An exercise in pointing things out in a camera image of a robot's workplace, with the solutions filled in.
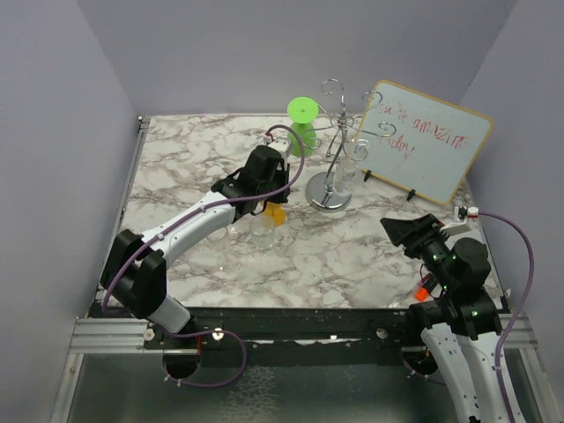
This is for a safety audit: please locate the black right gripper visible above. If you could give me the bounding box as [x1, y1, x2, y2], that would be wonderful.
[382, 211, 457, 290]

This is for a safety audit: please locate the orange plastic wine glass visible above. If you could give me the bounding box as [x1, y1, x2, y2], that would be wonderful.
[264, 202, 286, 227]

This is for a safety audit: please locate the green plastic wine glass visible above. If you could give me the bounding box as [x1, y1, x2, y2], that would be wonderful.
[286, 96, 319, 156]

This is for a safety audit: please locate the clear wine glass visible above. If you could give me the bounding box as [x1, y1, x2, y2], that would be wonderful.
[207, 227, 229, 243]
[218, 232, 240, 273]
[332, 138, 371, 197]

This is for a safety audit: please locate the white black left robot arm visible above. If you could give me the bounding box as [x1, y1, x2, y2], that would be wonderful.
[100, 141, 292, 348]

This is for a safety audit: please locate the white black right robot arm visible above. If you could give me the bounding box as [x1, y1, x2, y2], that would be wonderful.
[380, 207, 525, 422]

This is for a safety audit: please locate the chrome wine glass rack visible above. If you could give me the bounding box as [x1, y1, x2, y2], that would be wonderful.
[305, 78, 397, 213]

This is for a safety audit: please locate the clear glass near edge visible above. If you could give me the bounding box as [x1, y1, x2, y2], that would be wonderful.
[249, 215, 275, 251]

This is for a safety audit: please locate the red orange marker pen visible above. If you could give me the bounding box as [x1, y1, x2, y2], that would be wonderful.
[414, 273, 437, 302]

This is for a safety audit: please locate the yellow framed whiteboard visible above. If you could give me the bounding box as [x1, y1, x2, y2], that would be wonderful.
[353, 80, 494, 204]

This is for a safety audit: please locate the black front mounting bar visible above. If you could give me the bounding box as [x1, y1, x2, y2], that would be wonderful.
[144, 308, 437, 374]

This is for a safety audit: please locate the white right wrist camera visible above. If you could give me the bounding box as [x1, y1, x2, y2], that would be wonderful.
[441, 206, 479, 236]

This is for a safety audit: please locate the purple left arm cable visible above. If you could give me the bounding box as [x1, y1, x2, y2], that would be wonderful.
[100, 124, 306, 314]

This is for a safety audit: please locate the aluminium table edge rail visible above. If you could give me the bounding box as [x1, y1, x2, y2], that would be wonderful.
[100, 116, 151, 289]

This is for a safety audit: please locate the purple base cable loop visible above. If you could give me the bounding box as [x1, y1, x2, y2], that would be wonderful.
[153, 334, 246, 390]

